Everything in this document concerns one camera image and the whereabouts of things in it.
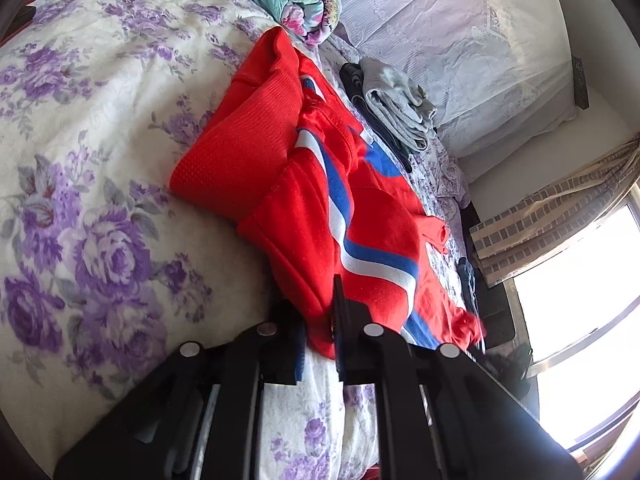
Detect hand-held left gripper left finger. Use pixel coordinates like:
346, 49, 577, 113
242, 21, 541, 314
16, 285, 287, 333
54, 300, 307, 480

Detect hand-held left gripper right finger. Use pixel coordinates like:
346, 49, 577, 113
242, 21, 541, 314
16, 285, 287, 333
331, 274, 586, 480

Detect red pants with blue-white stripe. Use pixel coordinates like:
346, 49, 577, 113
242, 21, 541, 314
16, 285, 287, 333
169, 26, 487, 360

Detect folded dark pants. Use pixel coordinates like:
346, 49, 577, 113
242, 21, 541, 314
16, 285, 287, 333
340, 62, 431, 173

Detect blue cloth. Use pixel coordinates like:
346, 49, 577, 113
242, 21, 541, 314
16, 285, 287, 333
457, 257, 479, 311

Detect beige patterned curtain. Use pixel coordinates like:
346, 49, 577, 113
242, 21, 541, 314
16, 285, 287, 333
469, 142, 640, 288

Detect window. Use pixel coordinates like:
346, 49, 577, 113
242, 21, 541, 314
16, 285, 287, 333
510, 200, 640, 456

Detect purple floral bedsheet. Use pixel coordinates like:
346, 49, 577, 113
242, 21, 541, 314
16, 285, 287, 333
0, 0, 481, 480

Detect dark bed frame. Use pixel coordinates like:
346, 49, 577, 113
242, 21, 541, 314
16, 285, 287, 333
459, 205, 518, 351

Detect small dark wall fixture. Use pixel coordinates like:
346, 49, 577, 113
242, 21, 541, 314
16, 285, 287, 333
572, 55, 591, 109

